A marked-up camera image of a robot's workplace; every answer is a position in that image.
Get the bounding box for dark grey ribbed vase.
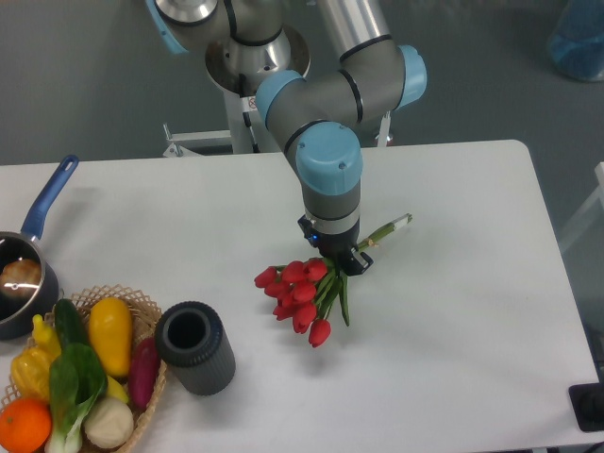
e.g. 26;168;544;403
155;301;236;396

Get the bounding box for yellow squash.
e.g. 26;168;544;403
89;297;133;378

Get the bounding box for woven wicker basket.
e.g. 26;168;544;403
1;285;165;452

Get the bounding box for beige garlic bulb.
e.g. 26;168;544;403
84;397;134;449

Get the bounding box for blue plastic bag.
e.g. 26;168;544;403
547;0;603;82

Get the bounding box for blue handled saucepan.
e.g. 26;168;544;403
1;155;79;341

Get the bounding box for brown bread bun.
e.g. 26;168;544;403
1;259;42;299

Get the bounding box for orange fruit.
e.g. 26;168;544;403
1;398;52;453

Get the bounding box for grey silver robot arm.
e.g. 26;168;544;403
146;1;428;276

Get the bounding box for small yellow gourd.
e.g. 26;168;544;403
32;314;61;360

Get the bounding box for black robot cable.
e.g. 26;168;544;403
238;73;261;154

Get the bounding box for purple eggplant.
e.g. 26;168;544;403
127;337;160;410

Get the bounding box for green bok choy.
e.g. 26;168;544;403
44;343;107;452

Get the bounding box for dark green cucumber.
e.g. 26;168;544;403
53;298;90;349

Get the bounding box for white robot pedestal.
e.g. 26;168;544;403
161;23;394;159

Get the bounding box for black device at edge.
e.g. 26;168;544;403
568;383;603;432

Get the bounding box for yellow bell pepper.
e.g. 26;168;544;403
10;347;53;403

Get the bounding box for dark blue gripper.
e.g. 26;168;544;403
297;215;374;276

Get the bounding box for yellow banana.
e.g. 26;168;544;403
106;376;129;404

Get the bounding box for red tulip bouquet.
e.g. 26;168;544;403
254;213;413;348

